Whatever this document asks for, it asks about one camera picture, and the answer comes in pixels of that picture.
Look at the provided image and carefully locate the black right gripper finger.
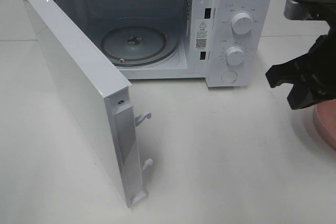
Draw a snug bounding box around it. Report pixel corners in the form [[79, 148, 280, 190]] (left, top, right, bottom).
[[287, 83, 319, 110], [265, 52, 315, 88]]

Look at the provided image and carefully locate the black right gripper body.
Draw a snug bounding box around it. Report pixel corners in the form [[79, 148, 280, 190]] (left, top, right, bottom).
[[308, 35, 335, 103]]

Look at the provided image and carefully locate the pink round plate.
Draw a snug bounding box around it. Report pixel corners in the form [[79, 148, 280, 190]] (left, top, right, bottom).
[[313, 100, 336, 150]]

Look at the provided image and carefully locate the round white door button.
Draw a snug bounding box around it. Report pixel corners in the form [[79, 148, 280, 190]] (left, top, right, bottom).
[[221, 70, 237, 84]]

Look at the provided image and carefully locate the white microwave door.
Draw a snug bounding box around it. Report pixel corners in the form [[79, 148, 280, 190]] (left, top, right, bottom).
[[23, 0, 153, 207]]

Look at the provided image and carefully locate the white lower timer knob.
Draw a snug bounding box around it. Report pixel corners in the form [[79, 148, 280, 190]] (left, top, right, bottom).
[[225, 46, 245, 66]]

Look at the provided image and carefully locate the white upper power knob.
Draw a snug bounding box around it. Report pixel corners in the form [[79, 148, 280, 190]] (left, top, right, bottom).
[[231, 10, 253, 35]]

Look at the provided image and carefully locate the white microwave oven body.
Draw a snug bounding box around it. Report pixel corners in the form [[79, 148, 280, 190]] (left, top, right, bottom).
[[54, 0, 270, 88]]

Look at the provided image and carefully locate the glass microwave turntable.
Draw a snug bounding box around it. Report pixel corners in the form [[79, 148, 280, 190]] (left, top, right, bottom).
[[101, 26, 180, 67]]

